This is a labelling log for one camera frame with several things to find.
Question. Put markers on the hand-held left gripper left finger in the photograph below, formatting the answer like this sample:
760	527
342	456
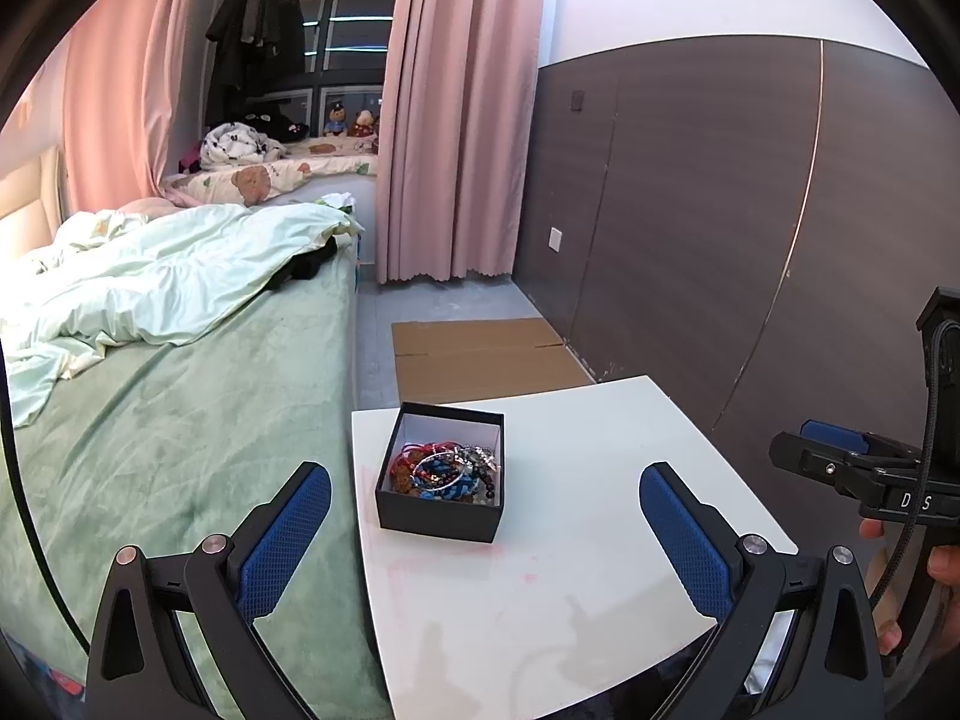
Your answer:
289	540

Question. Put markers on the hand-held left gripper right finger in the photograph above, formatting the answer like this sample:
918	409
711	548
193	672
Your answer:
682	540

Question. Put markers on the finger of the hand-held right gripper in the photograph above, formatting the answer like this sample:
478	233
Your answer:
829	435
817	469

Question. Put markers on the black jewelry box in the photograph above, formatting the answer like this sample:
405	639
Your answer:
435	517

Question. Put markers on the thin silver bangle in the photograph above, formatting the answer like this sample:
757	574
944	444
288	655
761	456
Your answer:
442	465

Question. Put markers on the person's right hand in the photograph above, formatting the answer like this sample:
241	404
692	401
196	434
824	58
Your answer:
946	566

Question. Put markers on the bed with green sheet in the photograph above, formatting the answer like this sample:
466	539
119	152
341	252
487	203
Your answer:
187	427

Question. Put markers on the flat cardboard sheet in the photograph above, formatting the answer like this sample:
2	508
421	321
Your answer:
480	360

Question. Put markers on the black garment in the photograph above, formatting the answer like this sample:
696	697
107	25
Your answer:
307	266

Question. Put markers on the light green duvet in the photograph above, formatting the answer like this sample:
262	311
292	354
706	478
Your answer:
165	270

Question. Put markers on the pink pillow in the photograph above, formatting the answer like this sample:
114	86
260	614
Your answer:
146	206

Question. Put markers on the cream bear print blanket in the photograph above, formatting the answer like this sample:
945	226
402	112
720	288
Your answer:
285	174

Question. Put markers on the white black patterned blanket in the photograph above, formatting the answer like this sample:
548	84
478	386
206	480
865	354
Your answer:
236	144

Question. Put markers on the black plush toy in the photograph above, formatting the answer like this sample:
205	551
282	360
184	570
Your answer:
274	124

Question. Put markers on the bear plush with hat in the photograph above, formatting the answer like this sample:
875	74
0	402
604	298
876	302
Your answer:
336	120

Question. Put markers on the brown bear plush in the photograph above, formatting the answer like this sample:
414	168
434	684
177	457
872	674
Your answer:
364	122

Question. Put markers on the beige headboard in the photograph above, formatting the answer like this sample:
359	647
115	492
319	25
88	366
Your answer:
30	195

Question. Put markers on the pink curtain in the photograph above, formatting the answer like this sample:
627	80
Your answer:
120	90
457	127

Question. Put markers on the dark window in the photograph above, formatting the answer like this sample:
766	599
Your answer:
352	45

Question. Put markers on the hanging dark clothes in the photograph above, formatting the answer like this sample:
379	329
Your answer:
251	22

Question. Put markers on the white wall socket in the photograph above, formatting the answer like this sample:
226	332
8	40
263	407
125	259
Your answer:
556	238

